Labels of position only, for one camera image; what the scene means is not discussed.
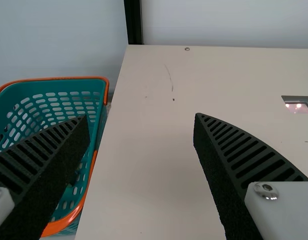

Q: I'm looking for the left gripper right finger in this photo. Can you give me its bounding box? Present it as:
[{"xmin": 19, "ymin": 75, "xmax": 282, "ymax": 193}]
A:
[{"xmin": 193, "ymin": 112, "xmax": 308, "ymax": 240}]

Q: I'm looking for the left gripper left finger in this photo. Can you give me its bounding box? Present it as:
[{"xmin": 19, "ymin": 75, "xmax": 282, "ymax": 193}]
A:
[{"xmin": 0, "ymin": 114, "xmax": 92, "ymax": 240}]

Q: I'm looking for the teal shopping basket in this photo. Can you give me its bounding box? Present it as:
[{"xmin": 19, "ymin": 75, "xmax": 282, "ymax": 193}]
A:
[{"xmin": 0, "ymin": 76, "xmax": 110, "ymax": 238}]

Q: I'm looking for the black post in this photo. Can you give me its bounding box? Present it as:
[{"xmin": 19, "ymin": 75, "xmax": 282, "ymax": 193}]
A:
[{"xmin": 123, "ymin": 0, "xmax": 144, "ymax": 46}]

